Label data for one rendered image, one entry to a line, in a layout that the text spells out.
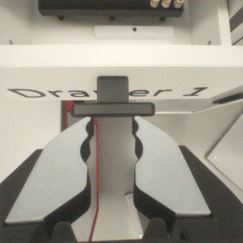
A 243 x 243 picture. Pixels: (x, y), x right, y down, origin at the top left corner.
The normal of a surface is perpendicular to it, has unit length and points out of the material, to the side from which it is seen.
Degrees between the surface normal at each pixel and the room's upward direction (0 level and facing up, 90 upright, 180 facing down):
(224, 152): 3
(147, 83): 90
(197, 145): 0
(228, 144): 5
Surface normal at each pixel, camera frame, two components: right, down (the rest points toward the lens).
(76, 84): 0.02, 1.00
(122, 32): 0.04, -0.08
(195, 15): -1.00, 0.02
